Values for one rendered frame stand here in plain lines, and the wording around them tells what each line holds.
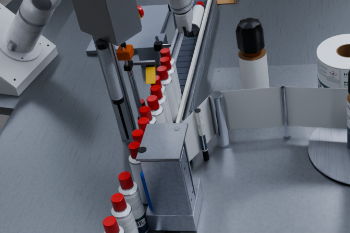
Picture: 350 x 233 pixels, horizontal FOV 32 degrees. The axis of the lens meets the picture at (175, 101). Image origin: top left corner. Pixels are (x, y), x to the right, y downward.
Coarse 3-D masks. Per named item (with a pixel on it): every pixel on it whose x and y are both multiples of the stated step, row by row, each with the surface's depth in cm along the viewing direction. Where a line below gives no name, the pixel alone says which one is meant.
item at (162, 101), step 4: (152, 88) 183; (156, 88) 182; (160, 88) 183; (152, 92) 182; (156, 92) 182; (160, 92) 183; (160, 96) 183; (164, 96) 185; (160, 100) 184; (164, 100) 184; (160, 104) 184; (164, 104) 184; (164, 108) 185; (168, 108) 188; (164, 112) 186; (168, 112) 187; (168, 116) 188; (168, 120) 188
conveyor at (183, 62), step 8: (200, 0) 266; (208, 16) 254; (184, 40) 242; (192, 40) 241; (184, 48) 237; (192, 48) 236; (200, 48) 235; (184, 56) 232; (192, 56) 231; (176, 64) 229; (184, 64) 228; (184, 72) 224; (184, 80) 220; (192, 80) 219; (184, 112) 205; (144, 208) 172; (152, 232) 165
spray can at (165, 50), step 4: (164, 48) 200; (168, 48) 199; (160, 52) 198; (164, 52) 198; (168, 52) 198; (164, 56) 198; (168, 56) 199; (172, 60) 200; (172, 64) 200; (176, 68) 203; (176, 72) 203; (176, 76) 203; (180, 88) 208; (180, 92) 208; (180, 96) 208
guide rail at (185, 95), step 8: (208, 0) 258; (208, 8) 253; (200, 32) 238; (200, 40) 233; (192, 64) 220; (192, 72) 218; (184, 88) 209; (184, 96) 206; (184, 104) 204; (176, 120) 196
